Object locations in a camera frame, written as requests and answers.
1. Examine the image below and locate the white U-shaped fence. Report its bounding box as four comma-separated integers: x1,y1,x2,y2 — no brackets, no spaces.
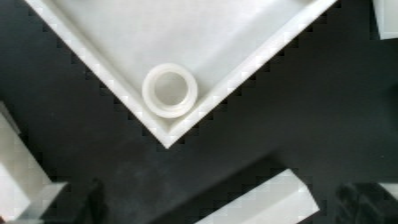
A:
0,101,65,224

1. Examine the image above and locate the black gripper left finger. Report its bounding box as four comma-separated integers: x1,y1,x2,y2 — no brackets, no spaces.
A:
55,179,106,224

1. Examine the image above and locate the white table leg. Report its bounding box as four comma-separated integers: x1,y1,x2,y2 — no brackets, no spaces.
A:
373,0,398,40
195,169,320,224

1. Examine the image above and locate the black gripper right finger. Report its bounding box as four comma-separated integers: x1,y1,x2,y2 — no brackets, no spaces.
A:
334,183,398,224

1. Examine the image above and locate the white square tabletop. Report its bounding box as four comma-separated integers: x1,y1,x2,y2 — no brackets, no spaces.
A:
25,0,336,146

